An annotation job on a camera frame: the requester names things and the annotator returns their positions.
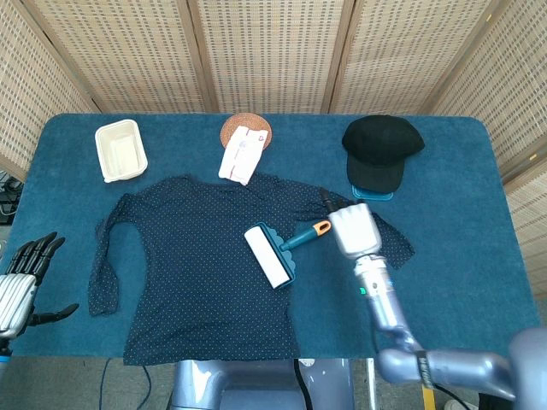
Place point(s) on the cream plastic food container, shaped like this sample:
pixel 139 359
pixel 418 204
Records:
pixel 121 151

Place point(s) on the small blue tray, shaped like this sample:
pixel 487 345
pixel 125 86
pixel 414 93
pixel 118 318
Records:
pixel 372 195

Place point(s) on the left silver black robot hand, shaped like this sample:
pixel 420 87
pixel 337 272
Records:
pixel 15 294

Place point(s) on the wicker folding screen panel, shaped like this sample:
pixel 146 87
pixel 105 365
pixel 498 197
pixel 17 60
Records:
pixel 406 55
pixel 30 94
pixel 128 55
pixel 513 94
pixel 269 55

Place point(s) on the teal fleece table cloth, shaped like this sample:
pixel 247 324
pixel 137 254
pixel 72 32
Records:
pixel 461 277

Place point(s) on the round woven rattan coaster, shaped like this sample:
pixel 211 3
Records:
pixel 239 121

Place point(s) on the black fabric object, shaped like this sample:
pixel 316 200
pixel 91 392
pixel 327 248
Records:
pixel 491 403

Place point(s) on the navy polka dot shirt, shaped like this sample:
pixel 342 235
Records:
pixel 188 256

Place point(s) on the black baseball cap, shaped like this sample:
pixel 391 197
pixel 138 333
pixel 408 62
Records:
pixel 380 145

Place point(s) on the lavender robot torso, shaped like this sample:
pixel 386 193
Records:
pixel 222 384

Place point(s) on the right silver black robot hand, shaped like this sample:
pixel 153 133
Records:
pixel 354 230

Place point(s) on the right lavender robot arm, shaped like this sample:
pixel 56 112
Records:
pixel 384 307

